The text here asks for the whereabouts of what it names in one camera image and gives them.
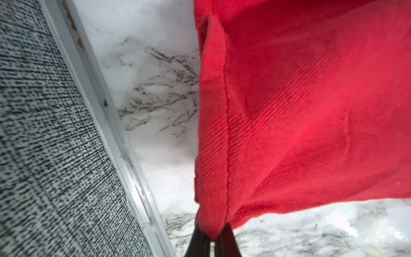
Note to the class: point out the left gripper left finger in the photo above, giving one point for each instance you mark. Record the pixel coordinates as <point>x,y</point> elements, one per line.
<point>199,245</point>

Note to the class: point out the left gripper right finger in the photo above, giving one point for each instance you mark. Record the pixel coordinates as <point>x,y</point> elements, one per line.
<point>225,244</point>

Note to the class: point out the red long pants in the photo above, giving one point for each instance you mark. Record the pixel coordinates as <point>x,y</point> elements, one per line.
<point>302,104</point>

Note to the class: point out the aluminium cage frame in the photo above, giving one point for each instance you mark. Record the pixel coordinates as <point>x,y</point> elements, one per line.
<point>63,19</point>

